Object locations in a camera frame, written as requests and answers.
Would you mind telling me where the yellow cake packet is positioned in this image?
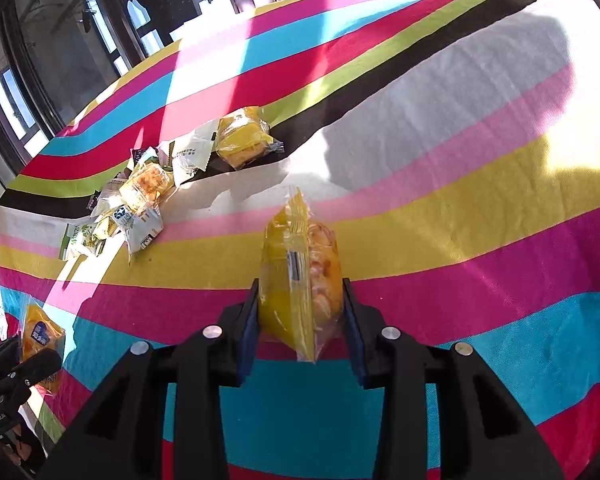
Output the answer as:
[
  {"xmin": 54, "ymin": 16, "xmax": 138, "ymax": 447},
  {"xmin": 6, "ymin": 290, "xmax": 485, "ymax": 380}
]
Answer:
[
  {"xmin": 119, "ymin": 162, "xmax": 174, "ymax": 214},
  {"xmin": 20, "ymin": 302, "xmax": 67, "ymax": 396},
  {"xmin": 258, "ymin": 188, "xmax": 343, "ymax": 362},
  {"xmin": 214, "ymin": 106, "xmax": 284, "ymax": 170}
]

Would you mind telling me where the small white barcode packet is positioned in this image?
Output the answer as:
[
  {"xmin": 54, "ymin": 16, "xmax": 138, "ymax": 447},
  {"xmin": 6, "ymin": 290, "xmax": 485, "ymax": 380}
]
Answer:
[{"xmin": 111, "ymin": 205, "xmax": 163, "ymax": 257}]

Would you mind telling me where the yellow cake packet front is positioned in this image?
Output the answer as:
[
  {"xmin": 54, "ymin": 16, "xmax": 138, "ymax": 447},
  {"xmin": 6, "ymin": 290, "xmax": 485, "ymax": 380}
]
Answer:
[{"xmin": 258, "ymin": 188, "xmax": 343, "ymax": 362}]

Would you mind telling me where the green yellow garlic pea packet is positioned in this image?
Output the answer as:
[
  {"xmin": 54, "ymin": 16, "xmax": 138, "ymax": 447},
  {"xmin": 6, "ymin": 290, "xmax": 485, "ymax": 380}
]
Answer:
[{"xmin": 58, "ymin": 221, "xmax": 105, "ymax": 261}]

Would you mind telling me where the white pastry packet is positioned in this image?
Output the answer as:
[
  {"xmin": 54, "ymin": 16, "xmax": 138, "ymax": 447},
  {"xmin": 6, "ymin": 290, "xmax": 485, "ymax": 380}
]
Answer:
[{"xmin": 87, "ymin": 178, "xmax": 125, "ymax": 218}]

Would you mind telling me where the dark chocolate snack packet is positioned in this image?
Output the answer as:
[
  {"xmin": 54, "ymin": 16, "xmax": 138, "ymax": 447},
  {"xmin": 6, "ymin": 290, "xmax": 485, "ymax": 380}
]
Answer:
[{"xmin": 131, "ymin": 148, "xmax": 145, "ymax": 164}]

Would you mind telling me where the white bun packet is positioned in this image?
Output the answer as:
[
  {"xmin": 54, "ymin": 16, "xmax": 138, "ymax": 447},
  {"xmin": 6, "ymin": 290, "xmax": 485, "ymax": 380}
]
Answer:
[{"xmin": 170, "ymin": 119, "xmax": 219, "ymax": 188}]

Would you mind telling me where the striped colourful tablecloth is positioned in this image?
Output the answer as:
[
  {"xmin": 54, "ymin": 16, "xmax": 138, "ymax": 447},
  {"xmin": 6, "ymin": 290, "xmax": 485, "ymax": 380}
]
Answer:
[{"xmin": 0, "ymin": 0, "xmax": 600, "ymax": 479}]

